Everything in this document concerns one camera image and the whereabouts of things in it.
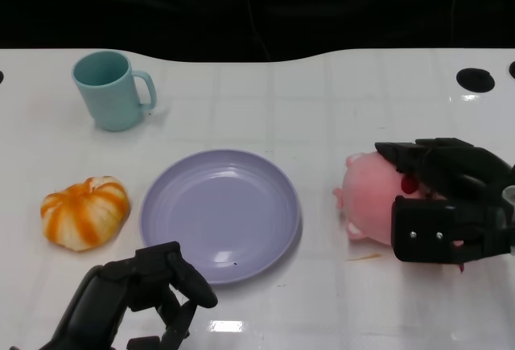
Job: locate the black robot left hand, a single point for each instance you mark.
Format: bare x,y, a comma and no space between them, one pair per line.
104,297

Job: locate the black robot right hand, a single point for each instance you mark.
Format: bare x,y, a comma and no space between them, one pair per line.
462,173

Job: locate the pink plush doll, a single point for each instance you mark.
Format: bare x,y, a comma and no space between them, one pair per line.
370,197

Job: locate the purple plastic plate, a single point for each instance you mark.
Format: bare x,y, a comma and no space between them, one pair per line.
221,213

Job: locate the orange white striped pumpkin toy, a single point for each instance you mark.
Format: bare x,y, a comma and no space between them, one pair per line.
84,217

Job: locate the teal plastic mug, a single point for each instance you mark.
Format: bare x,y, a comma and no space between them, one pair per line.
112,104

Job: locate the black backdrop cloth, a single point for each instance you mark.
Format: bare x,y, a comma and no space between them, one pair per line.
161,4

